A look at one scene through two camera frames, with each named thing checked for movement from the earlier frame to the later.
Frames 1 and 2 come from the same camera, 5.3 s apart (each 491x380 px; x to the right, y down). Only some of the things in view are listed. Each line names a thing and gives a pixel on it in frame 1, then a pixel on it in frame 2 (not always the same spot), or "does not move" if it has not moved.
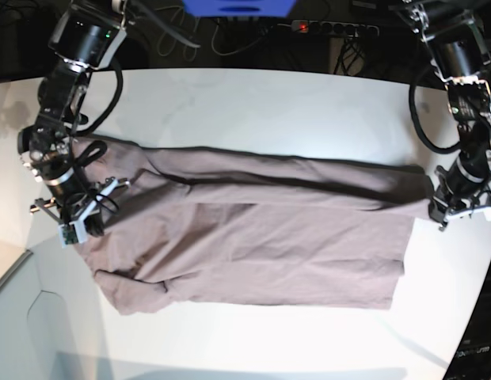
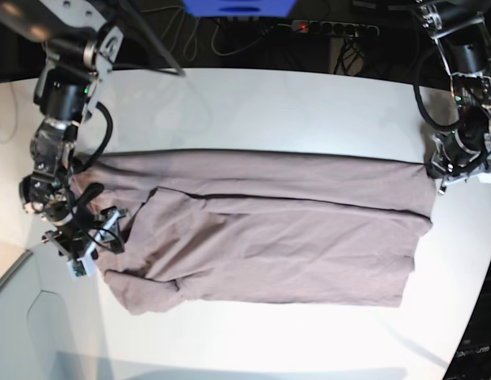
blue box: (239, 8) does not move
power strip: (331, 28) does not move
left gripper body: (79, 207) → (101, 234)
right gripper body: (450, 201) → (444, 162)
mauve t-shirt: (255, 228) does not move
